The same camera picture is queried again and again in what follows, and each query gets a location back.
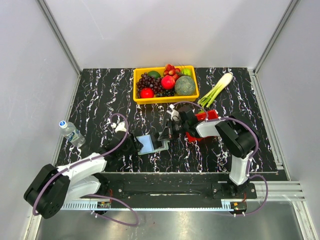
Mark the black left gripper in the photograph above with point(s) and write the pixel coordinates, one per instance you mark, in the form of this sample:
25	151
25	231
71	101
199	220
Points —
136	145

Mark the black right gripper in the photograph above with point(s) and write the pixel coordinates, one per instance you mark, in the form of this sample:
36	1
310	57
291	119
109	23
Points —
165	135

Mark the red plastic card tray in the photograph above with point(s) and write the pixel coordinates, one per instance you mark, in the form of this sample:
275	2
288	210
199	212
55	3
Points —
212	114

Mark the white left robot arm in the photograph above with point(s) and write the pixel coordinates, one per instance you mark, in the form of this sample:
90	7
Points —
55	186

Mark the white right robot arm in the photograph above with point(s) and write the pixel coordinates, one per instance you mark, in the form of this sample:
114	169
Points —
239	138

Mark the red round fruit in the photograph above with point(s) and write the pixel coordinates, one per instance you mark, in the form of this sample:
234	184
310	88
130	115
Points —
146	93

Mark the yellow plastic fruit bin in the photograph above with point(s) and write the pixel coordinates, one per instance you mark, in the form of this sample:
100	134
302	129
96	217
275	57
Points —
137	72

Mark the red pomegranate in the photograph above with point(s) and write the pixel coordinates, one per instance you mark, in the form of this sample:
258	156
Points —
168	82

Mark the green spring onion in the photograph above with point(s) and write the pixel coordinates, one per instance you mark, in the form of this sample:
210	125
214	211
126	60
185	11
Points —
207	100

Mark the green netted melon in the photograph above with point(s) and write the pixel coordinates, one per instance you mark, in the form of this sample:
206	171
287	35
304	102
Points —
185	86

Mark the dark purple grape bunch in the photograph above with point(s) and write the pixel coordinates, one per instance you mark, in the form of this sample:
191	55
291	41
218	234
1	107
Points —
149	82

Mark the green avocado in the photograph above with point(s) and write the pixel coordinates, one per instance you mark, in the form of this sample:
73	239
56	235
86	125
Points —
154	74

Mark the green apple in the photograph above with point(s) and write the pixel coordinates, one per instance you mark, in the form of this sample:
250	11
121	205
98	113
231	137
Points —
186	72

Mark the clear plastic water bottle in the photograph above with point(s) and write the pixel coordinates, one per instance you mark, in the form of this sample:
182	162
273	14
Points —
69	131

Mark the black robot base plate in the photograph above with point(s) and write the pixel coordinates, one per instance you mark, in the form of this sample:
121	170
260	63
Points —
171	190

